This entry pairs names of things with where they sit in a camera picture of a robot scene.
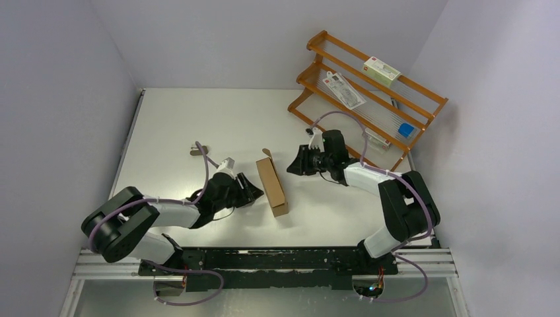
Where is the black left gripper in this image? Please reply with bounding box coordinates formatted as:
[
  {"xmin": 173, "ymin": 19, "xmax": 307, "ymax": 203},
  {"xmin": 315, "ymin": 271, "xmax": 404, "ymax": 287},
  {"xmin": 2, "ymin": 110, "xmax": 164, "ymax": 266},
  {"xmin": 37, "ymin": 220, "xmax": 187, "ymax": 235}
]
[{"xmin": 213, "ymin": 172, "xmax": 264, "ymax": 211}]

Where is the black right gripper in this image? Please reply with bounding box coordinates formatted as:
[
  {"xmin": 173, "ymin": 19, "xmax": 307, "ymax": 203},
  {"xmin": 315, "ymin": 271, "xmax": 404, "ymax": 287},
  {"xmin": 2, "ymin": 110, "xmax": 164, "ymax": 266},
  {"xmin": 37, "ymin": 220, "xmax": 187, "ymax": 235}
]
[{"xmin": 286, "ymin": 144, "xmax": 332, "ymax": 176}]

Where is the brown cardboard box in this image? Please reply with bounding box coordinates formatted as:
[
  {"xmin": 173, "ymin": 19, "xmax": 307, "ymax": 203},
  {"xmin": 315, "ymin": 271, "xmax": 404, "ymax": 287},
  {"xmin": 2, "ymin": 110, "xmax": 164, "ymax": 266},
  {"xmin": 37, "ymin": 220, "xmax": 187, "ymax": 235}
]
[{"xmin": 256, "ymin": 148, "xmax": 289, "ymax": 217}]

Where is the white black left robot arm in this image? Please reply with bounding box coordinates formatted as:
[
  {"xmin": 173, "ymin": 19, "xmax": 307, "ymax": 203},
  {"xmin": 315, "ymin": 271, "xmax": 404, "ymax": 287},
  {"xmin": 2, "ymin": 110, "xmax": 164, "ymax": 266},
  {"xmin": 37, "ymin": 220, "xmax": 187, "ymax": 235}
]
[{"xmin": 81, "ymin": 172, "xmax": 264, "ymax": 275}]

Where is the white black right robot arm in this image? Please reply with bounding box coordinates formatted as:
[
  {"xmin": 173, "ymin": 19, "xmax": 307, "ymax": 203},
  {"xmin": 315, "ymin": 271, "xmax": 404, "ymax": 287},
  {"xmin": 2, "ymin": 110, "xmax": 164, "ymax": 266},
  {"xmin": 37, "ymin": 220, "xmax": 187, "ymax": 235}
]
[{"xmin": 287, "ymin": 127, "xmax": 440, "ymax": 273}]

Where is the white green small box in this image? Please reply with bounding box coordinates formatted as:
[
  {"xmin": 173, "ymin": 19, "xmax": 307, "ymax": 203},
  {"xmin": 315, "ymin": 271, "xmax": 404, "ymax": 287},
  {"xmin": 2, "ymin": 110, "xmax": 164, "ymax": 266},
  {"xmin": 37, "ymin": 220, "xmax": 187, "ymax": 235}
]
[{"xmin": 361, "ymin": 56, "xmax": 402, "ymax": 88}]

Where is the clear plastic blister package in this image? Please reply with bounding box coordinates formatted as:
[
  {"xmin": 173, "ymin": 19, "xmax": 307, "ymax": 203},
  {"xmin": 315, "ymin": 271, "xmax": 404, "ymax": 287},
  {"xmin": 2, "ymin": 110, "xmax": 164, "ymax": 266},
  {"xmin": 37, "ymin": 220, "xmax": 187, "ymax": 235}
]
[{"xmin": 322, "ymin": 71, "xmax": 366, "ymax": 110}]

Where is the orange wooden rack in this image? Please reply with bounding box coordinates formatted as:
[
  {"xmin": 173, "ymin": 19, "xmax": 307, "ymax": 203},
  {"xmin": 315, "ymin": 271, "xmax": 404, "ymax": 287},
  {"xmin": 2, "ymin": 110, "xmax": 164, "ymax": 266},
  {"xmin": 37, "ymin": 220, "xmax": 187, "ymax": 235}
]
[{"xmin": 288, "ymin": 30, "xmax": 448, "ymax": 172}]

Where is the blue small block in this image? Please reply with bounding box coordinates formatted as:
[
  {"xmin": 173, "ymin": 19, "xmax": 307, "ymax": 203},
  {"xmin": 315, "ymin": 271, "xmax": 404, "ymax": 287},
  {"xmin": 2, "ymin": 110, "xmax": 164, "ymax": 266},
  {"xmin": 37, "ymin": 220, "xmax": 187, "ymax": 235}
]
[{"xmin": 398, "ymin": 123, "xmax": 416, "ymax": 139}]

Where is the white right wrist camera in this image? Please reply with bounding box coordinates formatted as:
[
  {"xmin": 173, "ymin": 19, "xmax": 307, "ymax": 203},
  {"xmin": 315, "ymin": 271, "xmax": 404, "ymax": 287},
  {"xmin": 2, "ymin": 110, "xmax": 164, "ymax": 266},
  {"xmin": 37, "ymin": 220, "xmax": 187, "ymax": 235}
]
[{"xmin": 306, "ymin": 127, "xmax": 324, "ymax": 152}]

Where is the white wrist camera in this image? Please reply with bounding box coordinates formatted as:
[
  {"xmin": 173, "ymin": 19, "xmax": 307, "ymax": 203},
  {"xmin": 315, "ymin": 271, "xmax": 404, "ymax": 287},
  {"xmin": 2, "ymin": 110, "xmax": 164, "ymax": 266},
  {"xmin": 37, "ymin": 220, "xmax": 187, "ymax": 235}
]
[
  {"xmin": 216, "ymin": 157, "xmax": 235, "ymax": 178},
  {"xmin": 306, "ymin": 127, "xmax": 324, "ymax": 152}
]

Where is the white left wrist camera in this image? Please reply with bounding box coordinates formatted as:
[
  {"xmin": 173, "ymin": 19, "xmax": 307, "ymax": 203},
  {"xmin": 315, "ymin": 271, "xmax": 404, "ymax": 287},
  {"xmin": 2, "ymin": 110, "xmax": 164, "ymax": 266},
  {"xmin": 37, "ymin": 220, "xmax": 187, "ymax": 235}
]
[{"xmin": 216, "ymin": 157, "xmax": 235, "ymax": 178}]

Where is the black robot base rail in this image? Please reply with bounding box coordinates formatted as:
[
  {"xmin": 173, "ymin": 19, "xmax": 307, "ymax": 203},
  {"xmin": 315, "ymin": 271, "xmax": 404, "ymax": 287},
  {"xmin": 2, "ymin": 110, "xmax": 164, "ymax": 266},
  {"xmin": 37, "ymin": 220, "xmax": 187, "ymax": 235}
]
[{"xmin": 139, "ymin": 246, "xmax": 399, "ymax": 293}]

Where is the aluminium frame profile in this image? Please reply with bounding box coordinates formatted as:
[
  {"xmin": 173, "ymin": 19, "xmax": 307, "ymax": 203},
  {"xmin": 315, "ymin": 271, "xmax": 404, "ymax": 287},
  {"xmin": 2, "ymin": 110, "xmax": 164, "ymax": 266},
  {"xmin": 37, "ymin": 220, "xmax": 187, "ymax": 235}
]
[{"xmin": 72, "ymin": 248, "xmax": 460, "ymax": 281}]

